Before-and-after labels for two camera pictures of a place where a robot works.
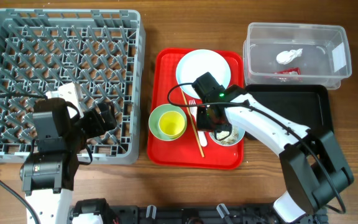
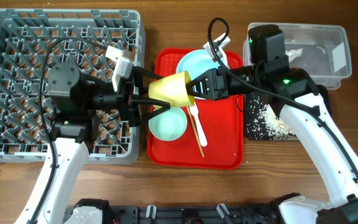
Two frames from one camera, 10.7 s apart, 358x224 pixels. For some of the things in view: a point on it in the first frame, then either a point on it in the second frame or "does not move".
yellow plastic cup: x=171 y=124 -> x=171 y=90
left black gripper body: x=91 y=125 -> x=120 y=101
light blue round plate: x=197 y=62 does not move
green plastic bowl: x=154 y=118 does not move
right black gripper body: x=205 y=122 -> x=227 y=86
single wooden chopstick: x=192 y=124 does not move
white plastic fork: x=202 y=134 does not move
